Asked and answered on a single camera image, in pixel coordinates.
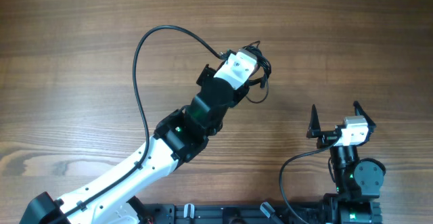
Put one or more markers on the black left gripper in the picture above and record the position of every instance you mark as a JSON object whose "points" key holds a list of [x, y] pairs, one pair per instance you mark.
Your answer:
{"points": [[208, 72]]}

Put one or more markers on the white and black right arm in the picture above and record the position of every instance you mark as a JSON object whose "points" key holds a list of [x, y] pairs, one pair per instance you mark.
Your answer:
{"points": [[358, 181]]}

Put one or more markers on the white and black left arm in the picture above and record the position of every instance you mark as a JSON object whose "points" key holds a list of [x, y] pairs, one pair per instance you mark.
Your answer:
{"points": [[177, 139]]}

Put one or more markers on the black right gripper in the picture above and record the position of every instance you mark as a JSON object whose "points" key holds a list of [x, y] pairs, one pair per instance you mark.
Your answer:
{"points": [[327, 137]]}

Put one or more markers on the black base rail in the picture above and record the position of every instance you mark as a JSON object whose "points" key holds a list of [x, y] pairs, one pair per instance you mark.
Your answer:
{"points": [[308, 212]]}

